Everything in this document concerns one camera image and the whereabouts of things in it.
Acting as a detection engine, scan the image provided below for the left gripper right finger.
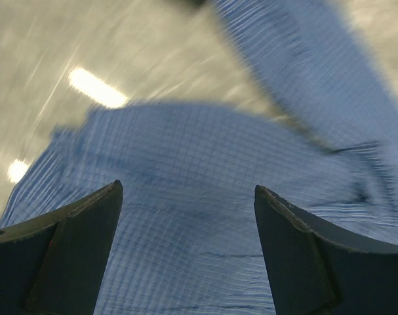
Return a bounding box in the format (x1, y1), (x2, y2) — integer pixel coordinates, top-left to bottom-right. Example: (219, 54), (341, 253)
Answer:
(254, 186), (398, 314)

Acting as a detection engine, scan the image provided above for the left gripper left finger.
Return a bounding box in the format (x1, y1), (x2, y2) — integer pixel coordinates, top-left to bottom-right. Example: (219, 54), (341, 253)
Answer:
(0, 180), (123, 314)

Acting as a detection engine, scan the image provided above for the blue checked long sleeve shirt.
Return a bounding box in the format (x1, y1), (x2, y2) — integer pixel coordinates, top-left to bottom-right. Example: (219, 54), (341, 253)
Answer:
(0, 1), (398, 314)

